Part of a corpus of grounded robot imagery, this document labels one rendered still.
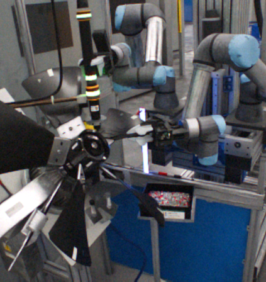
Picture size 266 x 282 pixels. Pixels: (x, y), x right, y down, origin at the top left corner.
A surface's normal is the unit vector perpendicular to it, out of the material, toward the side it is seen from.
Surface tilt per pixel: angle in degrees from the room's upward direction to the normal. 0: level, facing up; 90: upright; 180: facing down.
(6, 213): 50
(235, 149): 90
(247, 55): 86
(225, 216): 90
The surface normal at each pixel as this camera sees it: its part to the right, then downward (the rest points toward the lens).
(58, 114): -0.10, -0.26
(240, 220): -0.47, 0.40
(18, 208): 0.62, -0.48
